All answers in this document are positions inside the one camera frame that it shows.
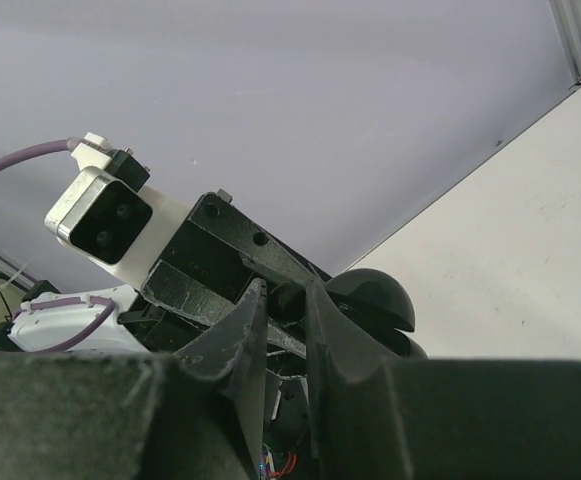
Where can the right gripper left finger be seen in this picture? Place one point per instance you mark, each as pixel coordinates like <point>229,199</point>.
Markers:
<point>195,414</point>

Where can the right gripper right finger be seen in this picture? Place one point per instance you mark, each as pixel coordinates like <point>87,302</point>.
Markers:
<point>375,415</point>

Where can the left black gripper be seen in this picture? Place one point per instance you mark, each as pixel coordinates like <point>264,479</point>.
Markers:
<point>192,267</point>

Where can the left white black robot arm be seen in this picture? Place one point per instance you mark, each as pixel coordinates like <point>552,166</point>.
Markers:
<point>85,322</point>

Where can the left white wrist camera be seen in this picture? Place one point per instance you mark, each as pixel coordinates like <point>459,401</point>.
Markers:
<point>111,215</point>

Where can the left aluminium frame post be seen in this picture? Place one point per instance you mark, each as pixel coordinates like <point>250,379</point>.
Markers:
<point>567,18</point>

